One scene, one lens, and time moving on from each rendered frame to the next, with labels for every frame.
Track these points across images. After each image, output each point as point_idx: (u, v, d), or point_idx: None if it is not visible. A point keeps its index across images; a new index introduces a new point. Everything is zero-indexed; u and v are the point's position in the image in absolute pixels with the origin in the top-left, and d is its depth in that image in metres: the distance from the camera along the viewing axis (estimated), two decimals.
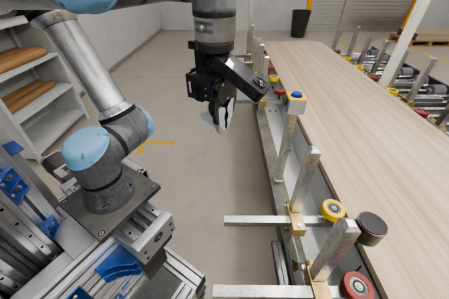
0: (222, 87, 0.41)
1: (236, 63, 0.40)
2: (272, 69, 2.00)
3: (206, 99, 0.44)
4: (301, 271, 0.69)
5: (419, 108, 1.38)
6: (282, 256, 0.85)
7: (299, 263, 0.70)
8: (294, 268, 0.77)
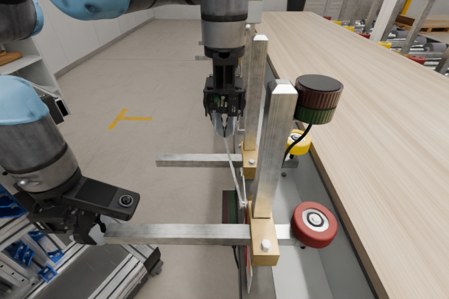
0: None
1: None
2: None
3: None
4: (241, 205, 0.49)
5: (414, 55, 1.18)
6: (232, 206, 0.66)
7: (240, 200, 0.51)
8: (245, 248, 0.48)
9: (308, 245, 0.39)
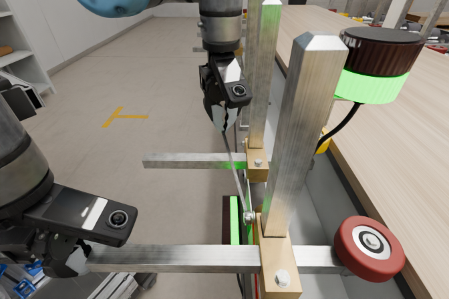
0: (214, 85, 0.42)
1: (230, 65, 0.39)
2: None
3: None
4: (246, 215, 0.38)
5: (433, 45, 1.07)
6: (234, 215, 0.55)
7: (245, 213, 0.40)
8: (254, 281, 0.34)
9: (363, 278, 0.29)
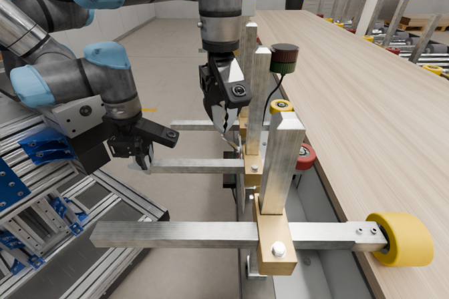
0: (214, 85, 0.42)
1: (230, 65, 0.39)
2: None
3: None
4: (238, 153, 0.66)
5: (391, 47, 1.35)
6: None
7: (237, 146, 0.66)
8: (238, 156, 0.76)
9: (295, 168, 0.56)
